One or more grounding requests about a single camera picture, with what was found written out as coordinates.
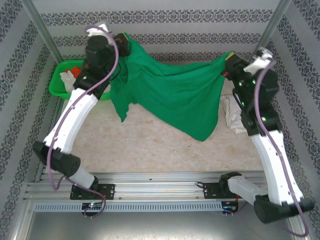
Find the aluminium frame post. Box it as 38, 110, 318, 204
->
258, 0, 292, 50
22, 0, 65, 66

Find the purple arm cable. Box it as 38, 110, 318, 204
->
253, 58, 311, 237
46, 24, 120, 220

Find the green plastic basket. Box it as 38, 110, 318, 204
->
48, 59, 112, 102

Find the folded white t-shirt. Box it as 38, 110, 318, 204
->
219, 94, 249, 135

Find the small circuit board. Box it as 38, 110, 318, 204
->
81, 202, 104, 211
221, 201, 240, 213

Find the aluminium side rail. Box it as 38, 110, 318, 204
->
33, 99, 65, 183

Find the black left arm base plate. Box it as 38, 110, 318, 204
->
69, 183, 116, 201

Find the grey metal sheet panel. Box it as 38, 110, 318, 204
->
18, 211, 305, 240

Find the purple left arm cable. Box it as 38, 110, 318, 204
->
46, 24, 120, 220

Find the slotted grey cable duct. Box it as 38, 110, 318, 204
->
33, 201, 223, 212

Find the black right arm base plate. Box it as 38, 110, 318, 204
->
201, 181, 241, 200

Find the orange t-shirt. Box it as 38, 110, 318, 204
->
65, 66, 83, 79

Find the green t-shirt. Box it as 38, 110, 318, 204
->
109, 32, 236, 143

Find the aluminium mounting rail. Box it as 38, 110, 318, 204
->
23, 171, 286, 201

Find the crumpled white t-shirt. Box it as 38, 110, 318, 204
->
59, 70, 78, 92

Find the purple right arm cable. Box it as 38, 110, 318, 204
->
253, 58, 311, 237

